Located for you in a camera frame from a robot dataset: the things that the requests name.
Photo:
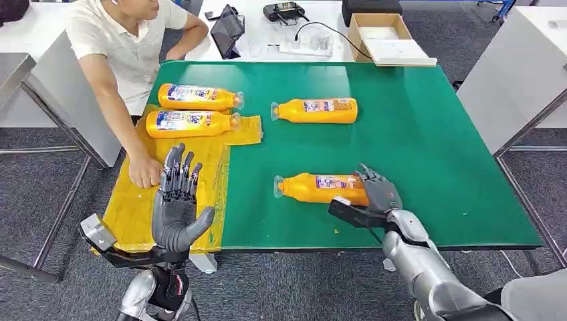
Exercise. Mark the black hard case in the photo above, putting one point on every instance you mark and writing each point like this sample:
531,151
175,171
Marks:
372,6

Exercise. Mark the open cardboard box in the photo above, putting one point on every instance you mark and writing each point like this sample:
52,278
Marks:
354,37

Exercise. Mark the white table leg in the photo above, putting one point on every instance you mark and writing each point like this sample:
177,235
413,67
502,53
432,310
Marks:
389,264
203,262

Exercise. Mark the green table mat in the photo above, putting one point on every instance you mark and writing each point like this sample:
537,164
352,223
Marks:
421,155

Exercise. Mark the person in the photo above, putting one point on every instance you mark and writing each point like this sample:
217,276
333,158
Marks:
128,48

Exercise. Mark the blue cart part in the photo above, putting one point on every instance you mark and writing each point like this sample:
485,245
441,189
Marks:
505,9

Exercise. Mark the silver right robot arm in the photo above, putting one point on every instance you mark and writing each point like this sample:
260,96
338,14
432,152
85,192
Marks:
421,266

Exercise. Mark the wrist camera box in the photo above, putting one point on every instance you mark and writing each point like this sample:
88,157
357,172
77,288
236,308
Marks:
350,213
97,232

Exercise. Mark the pale grey rounded cover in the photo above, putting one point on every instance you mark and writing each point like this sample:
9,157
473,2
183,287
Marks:
536,297

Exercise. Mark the black tablet with case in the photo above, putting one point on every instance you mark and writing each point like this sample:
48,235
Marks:
226,31

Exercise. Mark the black remote controller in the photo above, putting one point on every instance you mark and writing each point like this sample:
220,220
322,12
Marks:
283,11

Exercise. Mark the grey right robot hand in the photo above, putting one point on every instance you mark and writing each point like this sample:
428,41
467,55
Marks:
381,195

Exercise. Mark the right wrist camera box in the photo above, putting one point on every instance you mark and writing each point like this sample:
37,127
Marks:
350,213

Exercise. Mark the white foam insert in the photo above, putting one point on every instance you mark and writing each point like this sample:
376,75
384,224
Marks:
378,33

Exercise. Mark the orange drink bottle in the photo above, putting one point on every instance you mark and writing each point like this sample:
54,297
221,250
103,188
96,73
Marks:
221,124
294,111
305,189
226,99

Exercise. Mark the yellow plastic sheet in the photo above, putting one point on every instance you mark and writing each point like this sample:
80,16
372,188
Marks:
133,208

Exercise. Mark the white power strip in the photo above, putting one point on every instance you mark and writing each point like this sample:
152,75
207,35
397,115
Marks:
305,49

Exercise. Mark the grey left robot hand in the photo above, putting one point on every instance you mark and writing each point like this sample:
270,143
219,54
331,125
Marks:
175,221

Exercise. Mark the dark bag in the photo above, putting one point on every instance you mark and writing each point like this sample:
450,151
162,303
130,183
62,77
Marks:
12,9

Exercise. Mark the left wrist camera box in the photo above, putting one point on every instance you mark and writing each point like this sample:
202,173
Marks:
97,232

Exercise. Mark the person's right hand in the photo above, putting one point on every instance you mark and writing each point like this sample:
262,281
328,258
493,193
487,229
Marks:
144,172

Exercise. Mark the steel frame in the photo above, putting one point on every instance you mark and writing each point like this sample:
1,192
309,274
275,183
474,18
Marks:
531,212

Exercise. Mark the flat white box lid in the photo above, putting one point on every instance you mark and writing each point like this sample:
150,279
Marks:
398,53

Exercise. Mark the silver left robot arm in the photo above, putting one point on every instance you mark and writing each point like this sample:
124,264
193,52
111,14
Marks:
137,292

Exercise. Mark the white desk with side panel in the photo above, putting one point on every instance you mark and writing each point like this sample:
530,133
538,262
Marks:
509,79
53,88

